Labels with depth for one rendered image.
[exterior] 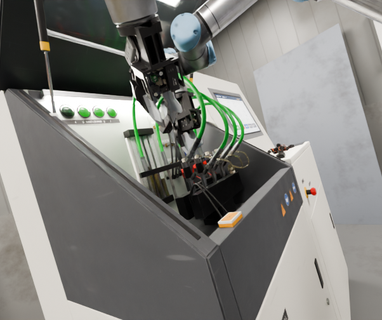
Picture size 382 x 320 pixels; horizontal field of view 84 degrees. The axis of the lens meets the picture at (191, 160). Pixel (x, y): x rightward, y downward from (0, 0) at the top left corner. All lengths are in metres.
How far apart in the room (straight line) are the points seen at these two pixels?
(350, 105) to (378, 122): 0.36
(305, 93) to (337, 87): 0.29
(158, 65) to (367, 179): 2.42
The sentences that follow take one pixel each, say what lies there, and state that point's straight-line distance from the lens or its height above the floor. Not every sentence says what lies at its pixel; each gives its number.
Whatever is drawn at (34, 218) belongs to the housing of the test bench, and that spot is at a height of 1.06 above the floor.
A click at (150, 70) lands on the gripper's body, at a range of 0.39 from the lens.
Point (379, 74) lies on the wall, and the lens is 2.86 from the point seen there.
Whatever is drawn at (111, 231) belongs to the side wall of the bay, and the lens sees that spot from 0.49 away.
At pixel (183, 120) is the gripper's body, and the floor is 1.22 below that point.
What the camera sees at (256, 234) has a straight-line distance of 0.50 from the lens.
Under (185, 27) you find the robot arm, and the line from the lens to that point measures 0.60.
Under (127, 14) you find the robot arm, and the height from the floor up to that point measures 1.32.
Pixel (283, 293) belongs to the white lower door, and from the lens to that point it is 0.62.
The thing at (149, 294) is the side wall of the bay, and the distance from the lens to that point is 0.48.
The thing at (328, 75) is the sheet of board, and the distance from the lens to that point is 2.73.
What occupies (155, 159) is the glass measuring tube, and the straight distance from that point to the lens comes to 1.00.
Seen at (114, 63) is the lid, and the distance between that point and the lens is 0.95.
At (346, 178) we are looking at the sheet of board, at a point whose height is 0.46.
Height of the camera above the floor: 1.09
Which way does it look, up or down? level
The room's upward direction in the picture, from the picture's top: 17 degrees counter-clockwise
